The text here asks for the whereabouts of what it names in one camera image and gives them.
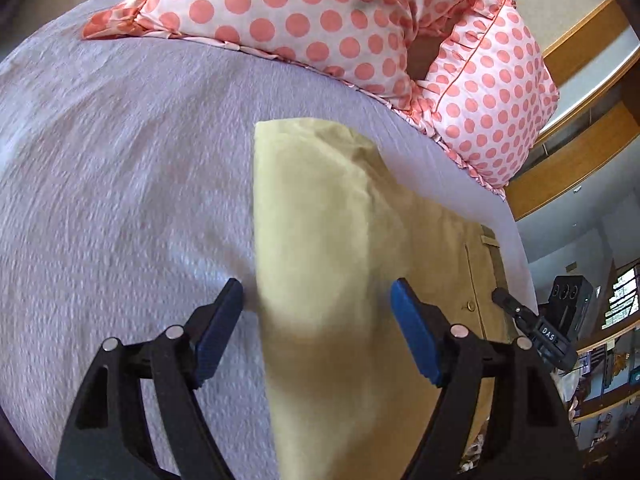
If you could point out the pink polka dot pillow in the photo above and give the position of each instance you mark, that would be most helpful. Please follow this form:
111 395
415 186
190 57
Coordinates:
487 100
280 20

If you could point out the wooden wall shelf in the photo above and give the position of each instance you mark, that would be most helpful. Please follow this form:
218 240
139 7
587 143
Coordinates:
580 110

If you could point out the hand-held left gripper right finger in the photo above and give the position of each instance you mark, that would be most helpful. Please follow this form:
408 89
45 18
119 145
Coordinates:
412 327

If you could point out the khaki pants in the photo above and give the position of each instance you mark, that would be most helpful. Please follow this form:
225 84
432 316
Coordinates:
360 285

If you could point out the lavender textured bedspread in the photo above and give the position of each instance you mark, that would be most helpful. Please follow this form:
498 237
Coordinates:
125 200

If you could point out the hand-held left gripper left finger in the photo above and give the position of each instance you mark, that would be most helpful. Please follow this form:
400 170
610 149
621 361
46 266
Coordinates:
220 321

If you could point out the wooden shelf with trinkets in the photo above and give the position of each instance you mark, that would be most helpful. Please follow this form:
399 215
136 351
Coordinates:
607 375

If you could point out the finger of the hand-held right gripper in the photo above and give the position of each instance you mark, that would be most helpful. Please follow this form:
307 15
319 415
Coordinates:
511 306

